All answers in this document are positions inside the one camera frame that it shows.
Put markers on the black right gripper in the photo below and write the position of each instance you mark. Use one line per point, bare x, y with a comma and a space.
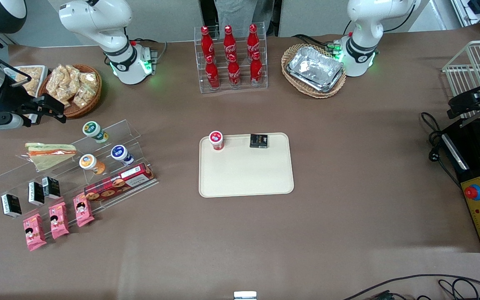
10, 99

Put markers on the flat bag of crackers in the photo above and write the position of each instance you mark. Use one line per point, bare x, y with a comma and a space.
31, 74

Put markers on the blue lid yogurt cup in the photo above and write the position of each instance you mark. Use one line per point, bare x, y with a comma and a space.
120, 153

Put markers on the orange lid yogurt cup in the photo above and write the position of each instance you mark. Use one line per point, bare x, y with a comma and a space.
89, 162

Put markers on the small black white carton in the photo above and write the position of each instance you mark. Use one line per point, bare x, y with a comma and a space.
51, 188
36, 193
11, 205

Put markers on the brown wicker basket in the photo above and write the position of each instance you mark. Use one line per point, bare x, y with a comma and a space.
95, 98

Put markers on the small black box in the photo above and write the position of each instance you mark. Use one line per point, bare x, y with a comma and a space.
258, 141

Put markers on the red cola bottle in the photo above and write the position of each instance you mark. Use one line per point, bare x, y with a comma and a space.
256, 70
253, 39
233, 73
212, 74
229, 41
207, 41

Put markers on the brown table cover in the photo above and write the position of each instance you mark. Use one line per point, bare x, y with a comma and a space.
348, 166

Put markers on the cream plastic tray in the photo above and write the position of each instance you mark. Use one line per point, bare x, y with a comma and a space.
244, 175

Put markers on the white rectangular snack tray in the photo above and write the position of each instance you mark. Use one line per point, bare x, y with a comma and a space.
43, 73

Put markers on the pink snack packet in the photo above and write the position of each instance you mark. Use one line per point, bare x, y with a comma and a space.
34, 232
58, 221
83, 210

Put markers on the light wicker basket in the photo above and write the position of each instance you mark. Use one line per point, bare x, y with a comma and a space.
290, 54

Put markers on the triangle sandwich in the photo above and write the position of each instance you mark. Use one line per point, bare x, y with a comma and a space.
50, 155

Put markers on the aluminium frame rack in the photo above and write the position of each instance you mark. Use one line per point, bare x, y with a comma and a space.
477, 16

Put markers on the red lid yogurt cup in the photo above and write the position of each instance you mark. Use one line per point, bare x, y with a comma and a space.
216, 139

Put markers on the green lid yogurt cup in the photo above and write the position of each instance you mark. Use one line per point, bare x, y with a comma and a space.
93, 130

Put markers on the red cookie box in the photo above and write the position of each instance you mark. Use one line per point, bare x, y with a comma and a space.
119, 182

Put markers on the person in grey trousers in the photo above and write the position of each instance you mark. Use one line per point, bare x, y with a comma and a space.
244, 12

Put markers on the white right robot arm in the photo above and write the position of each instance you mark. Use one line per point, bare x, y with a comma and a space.
98, 21

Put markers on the aluminium foil tray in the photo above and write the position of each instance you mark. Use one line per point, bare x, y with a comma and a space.
315, 68

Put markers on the clear bag of snacks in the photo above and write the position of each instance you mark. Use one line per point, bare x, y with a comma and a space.
73, 74
88, 80
65, 92
82, 96
56, 77

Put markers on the black sealing machine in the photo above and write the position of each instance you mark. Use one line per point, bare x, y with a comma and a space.
475, 158

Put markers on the clear acrylic bottle rack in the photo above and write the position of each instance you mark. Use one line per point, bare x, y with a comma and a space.
261, 83

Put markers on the small white block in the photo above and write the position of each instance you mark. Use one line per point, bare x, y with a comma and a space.
245, 296

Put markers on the clear acrylic stepped shelf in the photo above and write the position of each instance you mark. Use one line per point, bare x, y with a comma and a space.
123, 129

